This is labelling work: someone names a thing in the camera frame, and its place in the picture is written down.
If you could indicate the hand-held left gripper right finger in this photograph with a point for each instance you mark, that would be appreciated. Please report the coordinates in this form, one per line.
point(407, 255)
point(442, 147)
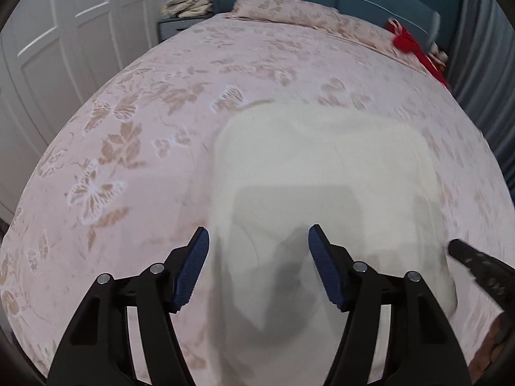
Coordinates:
point(326, 269)

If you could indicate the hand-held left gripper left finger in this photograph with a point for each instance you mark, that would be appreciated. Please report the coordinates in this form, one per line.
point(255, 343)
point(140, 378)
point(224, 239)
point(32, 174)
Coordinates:
point(193, 267)

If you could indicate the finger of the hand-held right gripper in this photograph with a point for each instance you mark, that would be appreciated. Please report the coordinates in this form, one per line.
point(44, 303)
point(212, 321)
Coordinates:
point(466, 255)

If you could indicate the cream quilted garment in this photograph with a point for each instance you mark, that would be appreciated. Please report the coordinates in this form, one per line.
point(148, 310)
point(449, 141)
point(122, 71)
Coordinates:
point(322, 161)

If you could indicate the person's right hand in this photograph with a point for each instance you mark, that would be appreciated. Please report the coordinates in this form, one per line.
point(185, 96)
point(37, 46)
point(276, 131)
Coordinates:
point(489, 350)

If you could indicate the pink floral bed cover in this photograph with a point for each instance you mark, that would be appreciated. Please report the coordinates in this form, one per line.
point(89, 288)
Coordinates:
point(161, 128)

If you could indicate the grey curtain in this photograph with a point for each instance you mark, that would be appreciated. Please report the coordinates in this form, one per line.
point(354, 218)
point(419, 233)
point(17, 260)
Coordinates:
point(483, 68)

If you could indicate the small plush dolls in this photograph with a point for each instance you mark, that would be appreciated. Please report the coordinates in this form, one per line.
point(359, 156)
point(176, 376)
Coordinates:
point(438, 54)

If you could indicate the red garment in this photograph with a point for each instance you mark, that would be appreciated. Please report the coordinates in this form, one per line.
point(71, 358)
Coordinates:
point(406, 42)

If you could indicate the grey nightstand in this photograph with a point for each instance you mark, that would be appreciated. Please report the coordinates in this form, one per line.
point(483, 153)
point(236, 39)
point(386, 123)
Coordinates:
point(173, 28)

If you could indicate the pink floral pillow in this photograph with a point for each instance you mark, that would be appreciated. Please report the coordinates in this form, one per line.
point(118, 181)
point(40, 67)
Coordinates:
point(281, 8)
point(362, 28)

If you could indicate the white wardrobe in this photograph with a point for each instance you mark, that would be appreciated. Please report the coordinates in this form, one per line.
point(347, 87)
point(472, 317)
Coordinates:
point(60, 48)

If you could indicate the stack of folded beige cloths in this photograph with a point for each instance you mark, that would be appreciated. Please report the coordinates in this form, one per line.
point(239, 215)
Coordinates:
point(189, 4)

